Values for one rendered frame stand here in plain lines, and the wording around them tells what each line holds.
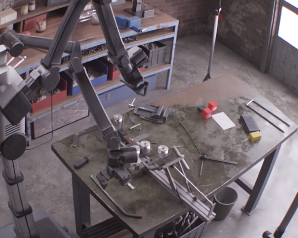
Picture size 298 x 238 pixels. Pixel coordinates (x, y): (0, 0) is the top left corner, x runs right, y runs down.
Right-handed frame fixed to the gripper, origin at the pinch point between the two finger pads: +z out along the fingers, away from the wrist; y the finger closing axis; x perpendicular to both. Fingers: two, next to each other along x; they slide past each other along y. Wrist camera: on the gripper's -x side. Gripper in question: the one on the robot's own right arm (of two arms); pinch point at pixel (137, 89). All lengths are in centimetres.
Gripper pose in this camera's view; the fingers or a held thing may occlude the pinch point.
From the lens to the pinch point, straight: 205.9
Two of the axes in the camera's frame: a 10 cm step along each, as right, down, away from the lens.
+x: -7.1, 6.8, -1.6
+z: 3.0, 5.1, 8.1
